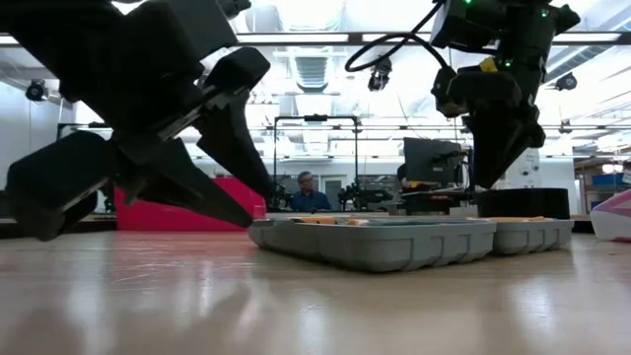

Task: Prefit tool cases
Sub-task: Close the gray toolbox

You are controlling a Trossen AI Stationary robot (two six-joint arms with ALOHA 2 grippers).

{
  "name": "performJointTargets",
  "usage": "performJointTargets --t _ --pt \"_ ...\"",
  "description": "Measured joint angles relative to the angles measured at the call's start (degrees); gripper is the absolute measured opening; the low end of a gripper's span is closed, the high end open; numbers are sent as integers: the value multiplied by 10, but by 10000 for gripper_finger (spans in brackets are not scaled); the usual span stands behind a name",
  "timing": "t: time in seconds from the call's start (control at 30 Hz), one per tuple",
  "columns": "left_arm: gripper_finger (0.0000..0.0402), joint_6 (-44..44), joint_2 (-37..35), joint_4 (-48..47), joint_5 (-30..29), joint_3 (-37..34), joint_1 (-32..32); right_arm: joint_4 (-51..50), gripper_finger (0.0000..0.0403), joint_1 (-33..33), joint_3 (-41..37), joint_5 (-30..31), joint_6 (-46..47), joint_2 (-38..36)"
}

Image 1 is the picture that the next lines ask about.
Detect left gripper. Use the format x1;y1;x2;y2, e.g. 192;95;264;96
0;0;273;243

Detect black ceiling device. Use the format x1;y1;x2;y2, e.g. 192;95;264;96
555;72;578;93
25;78;49;104

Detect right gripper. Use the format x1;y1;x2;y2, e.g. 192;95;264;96
431;3;582;190

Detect grey plastic tool case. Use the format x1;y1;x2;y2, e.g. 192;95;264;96
247;215;576;273

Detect black aluminium table frame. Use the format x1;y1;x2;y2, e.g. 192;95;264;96
0;32;631;237

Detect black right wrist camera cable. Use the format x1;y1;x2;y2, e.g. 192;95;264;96
344;0;451;74

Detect silver ceiling ventilation duct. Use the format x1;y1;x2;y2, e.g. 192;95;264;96
288;46;341;95

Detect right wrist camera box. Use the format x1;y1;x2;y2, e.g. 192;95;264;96
429;0;509;54

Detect red plastic bin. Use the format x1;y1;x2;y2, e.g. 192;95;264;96
113;177;267;232

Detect black computer monitor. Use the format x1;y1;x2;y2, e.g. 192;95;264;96
402;136;467;191

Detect orange round object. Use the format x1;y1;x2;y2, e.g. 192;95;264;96
467;215;549;223

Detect grey duct tape roll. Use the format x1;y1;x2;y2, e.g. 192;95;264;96
476;187;572;221

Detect black ceiling-hung camera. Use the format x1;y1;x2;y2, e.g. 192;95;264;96
367;54;394;94

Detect person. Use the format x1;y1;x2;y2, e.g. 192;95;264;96
290;171;332;213

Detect white round column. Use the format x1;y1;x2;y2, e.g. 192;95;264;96
505;147;541;190

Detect pink white sanding block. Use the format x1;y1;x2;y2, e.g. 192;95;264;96
590;188;631;244

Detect yellow handled pliers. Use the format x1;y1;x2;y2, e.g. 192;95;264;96
295;216;369;227

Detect background black station frame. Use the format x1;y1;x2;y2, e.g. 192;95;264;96
272;113;360;213

